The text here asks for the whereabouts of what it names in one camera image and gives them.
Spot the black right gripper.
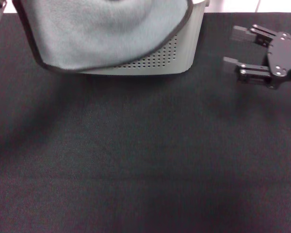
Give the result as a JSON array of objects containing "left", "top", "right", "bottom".
[{"left": 222, "top": 23, "right": 291, "bottom": 90}]

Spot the grey perforated storage box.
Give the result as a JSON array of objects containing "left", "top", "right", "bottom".
[{"left": 75, "top": 0, "right": 210, "bottom": 76}]

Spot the black tablecloth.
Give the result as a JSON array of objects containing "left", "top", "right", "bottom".
[{"left": 0, "top": 12, "right": 291, "bottom": 233}]

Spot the grey towel with black trim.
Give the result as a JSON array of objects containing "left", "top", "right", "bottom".
[{"left": 12, "top": 0, "right": 195, "bottom": 73}]

